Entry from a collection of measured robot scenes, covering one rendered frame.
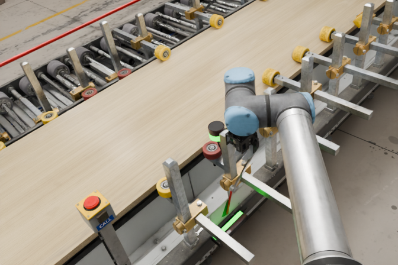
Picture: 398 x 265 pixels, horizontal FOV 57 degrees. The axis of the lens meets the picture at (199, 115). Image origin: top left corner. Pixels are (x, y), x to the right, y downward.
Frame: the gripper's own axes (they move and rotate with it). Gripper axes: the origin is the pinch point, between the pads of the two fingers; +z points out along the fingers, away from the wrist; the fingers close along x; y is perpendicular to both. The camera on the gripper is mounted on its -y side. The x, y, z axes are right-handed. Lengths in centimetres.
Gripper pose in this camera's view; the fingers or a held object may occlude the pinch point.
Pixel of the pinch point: (249, 155)
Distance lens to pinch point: 134.2
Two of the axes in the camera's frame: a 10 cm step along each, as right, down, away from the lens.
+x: 6.9, 3.9, -6.1
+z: 1.3, 7.6, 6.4
